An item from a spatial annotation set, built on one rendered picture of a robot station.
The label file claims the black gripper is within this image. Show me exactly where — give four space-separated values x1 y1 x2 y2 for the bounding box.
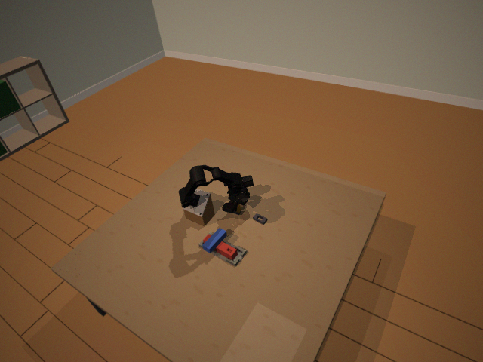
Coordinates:
222 188 248 213

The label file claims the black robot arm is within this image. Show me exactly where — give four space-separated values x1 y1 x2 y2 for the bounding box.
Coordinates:
179 165 254 207

